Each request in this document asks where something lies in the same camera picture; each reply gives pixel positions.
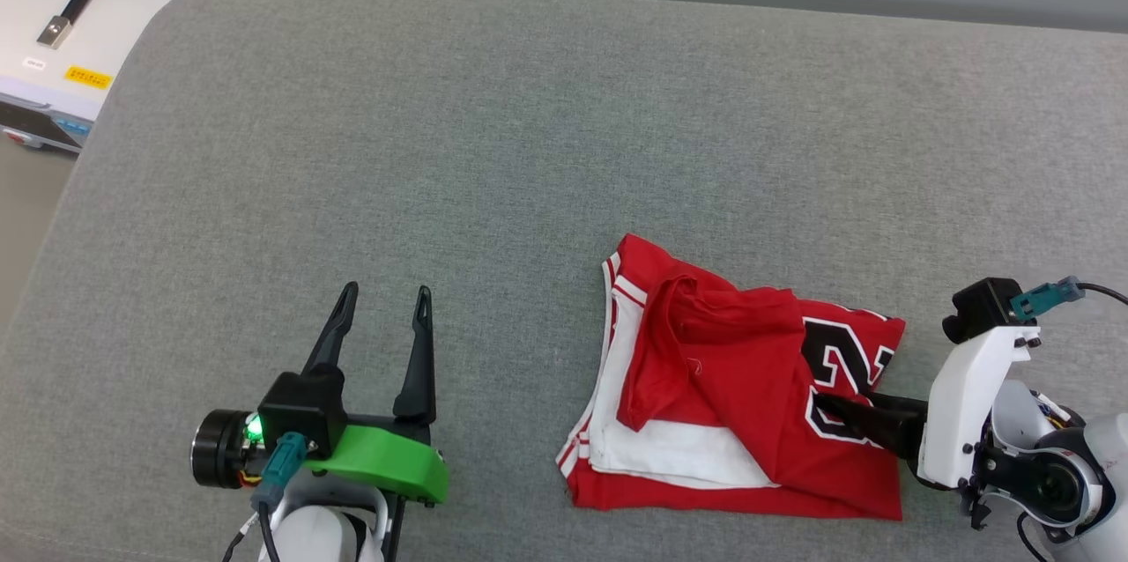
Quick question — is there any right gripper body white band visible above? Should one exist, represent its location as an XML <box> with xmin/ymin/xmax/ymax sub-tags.
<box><xmin>916</xmin><ymin>326</ymin><xmax>1043</xmax><ymax>490</ymax></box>

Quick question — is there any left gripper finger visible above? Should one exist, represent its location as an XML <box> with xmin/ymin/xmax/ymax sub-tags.
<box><xmin>393</xmin><ymin>285</ymin><xmax>437</xmax><ymax>424</ymax></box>
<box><xmin>302</xmin><ymin>282</ymin><xmax>360</xmax><ymax>378</ymax></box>

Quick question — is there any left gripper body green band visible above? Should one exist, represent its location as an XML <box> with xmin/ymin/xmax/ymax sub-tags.
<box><xmin>304</xmin><ymin>414</ymin><xmax>450</xmax><ymax>507</ymax></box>

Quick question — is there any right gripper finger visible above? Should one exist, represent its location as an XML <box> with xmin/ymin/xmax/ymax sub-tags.
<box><xmin>868</xmin><ymin>392</ymin><xmax>931</xmax><ymax>422</ymax></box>
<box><xmin>811</xmin><ymin>395</ymin><xmax>926</xmax><ymax>460</ymax></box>

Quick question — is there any red white basketball jersey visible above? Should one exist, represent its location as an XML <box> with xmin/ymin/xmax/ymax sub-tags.
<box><xmin>555</xmin><ymin>233</ymin><xmax>907</xmax><ymax>521</ymax></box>

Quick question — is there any white equipment case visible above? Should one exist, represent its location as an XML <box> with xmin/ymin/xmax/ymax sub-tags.
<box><xmin>0</xmin><ymin>0</ymin><xmax>265</xmax><ymax>154</ymax></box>

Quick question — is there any left teal cable connector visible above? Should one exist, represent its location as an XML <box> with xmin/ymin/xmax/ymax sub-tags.
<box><xmin>250</xmin><ymin>432</ymin><xmax>308</xmax><ymax>514</ymax></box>

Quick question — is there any teal cable connector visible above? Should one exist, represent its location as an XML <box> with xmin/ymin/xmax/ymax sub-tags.
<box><xmin>250</xmin><ymin>432</ymin><xmax>308</xmax><ymax>514</ymax></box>
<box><xmin>1010</xmin><ymin>277</ymin><xmax>1087</xmax><ymax>322</ymax></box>

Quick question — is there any right teal cable connector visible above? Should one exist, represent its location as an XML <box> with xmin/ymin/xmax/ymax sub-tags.
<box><xmin>1010</xmin><ymin>277</ymin><xmax>1087</xmax><ymax>322</ymax></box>

